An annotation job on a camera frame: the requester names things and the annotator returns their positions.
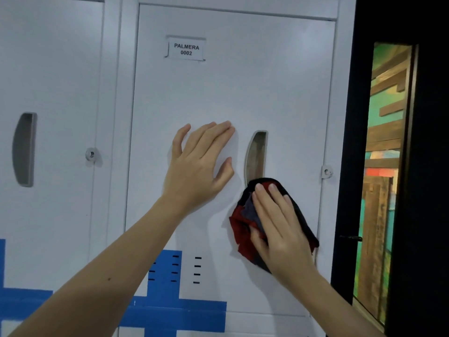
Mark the person's left hand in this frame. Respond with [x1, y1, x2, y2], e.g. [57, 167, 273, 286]
[162, 121, 236, 219]

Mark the person's right hand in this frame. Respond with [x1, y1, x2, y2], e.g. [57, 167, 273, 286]
[249, 183, 318, 289]

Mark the red and black cloth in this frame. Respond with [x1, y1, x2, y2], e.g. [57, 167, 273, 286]
[229, 177, 320, 274]

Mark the person's left forearm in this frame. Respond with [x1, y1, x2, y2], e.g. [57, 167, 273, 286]
[7, 196, 184, 337]

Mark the person's right forearm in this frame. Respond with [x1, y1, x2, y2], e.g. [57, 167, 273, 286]
[281, 269, 386, 337]

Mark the white labelled locker door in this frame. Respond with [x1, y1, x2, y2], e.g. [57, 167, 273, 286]
[124, 3, 337, 317]

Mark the white paper name label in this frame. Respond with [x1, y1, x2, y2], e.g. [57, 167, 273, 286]
[164, 35, 207, 62]

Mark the black glazed door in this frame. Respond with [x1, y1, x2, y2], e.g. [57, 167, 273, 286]
[330, 0, 449, 337]

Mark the white plain locker door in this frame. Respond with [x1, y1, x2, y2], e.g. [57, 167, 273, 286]
[0, 0, 105, 337]

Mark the recessed metal door handle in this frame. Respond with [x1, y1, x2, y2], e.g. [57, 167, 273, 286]
[12, 112, 38, 188]
[244, 130, 269, 186]

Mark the white metal locker frame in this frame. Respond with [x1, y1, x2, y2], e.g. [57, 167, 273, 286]
[88, 0, 358, 337]

